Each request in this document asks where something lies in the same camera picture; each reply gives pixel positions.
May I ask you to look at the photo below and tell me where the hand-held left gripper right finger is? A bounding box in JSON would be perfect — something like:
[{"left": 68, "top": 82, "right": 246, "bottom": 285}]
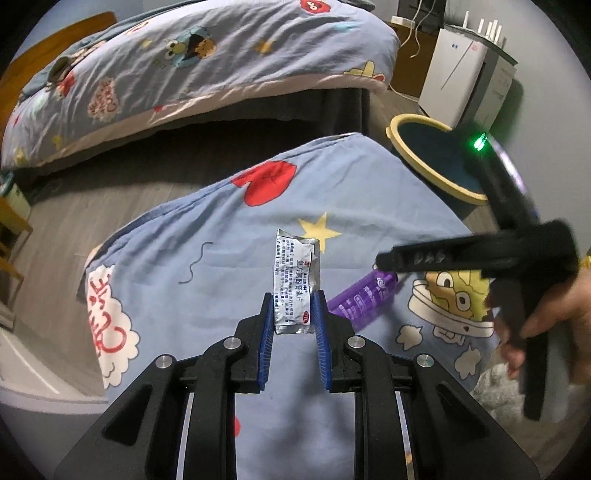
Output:
[{"left": 310, "top": 290, "right": 541, "bottom": 480}]

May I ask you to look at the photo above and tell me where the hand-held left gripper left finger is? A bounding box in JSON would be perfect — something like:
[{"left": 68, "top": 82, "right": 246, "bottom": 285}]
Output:
[{"left": 53, "top": 292, "right": 278, "bottom": 480}]

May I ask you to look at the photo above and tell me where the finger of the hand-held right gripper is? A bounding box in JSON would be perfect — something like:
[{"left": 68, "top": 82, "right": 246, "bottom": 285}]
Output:
[{"left": 375, "top": 239, "right": 469, "bottom": 278}]

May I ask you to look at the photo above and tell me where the purple wrapper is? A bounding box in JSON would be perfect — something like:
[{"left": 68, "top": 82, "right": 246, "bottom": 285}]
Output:
[{"left": 327, "top": 269, "right": 402, "bottom": 329}]

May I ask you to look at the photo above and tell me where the silver foil sachet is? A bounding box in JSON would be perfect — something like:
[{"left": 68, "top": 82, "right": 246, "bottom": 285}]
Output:
[{"left": 273, "top": 228, "right": 321, "bottom": 336}]

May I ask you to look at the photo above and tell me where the teal bin with yellow rim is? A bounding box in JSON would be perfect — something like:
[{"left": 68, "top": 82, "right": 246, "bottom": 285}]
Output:
[{"left": 385, "top": 113, "right": 491, "bottom": 207}]

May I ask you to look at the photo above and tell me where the person's right hand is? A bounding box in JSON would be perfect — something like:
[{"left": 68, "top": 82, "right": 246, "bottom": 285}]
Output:
[{"left": 484, "top": 265, "right": 591, "bottom": 384}]

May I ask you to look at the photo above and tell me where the printed blue quilt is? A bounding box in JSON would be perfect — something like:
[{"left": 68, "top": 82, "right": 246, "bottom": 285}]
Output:
[
  {"left": 83, "top": 133, "right": 504, "bottom": 480},
  {"left": 0, "top": 0, "right": 402, "bottom": 171}
]

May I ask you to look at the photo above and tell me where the white printed cloth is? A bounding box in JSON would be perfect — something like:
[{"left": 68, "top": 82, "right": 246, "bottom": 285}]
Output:
[{"left": 473, "top": 362, "right": 525, "bottom": 418}]

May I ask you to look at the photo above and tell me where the white air purifier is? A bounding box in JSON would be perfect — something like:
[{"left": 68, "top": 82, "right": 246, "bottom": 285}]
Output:
[{"left": 418, "top": 28, "right": 490, "bottom": 130}]

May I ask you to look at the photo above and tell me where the white router with antennas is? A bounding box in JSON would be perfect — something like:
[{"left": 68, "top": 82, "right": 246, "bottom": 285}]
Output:
[{"left": 457, "top": 13, "right": 507, "bottom": 49}]

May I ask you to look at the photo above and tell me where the black monitor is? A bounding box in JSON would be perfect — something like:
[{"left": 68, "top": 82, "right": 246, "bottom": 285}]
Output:
[{"left": 397, "top": 0, "right": 448, "bottom": 33}]

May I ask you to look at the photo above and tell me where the wooden nightstand left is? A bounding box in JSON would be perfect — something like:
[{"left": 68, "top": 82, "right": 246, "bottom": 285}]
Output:
[{"left": 0, "top": 198, "right": 34, "bottom": 308}]

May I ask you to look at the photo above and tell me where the small dark cloth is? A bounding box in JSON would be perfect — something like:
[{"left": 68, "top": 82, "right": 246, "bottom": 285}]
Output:
[{"left": 47, "top": 59, "right": 71, "bottom": 83}]

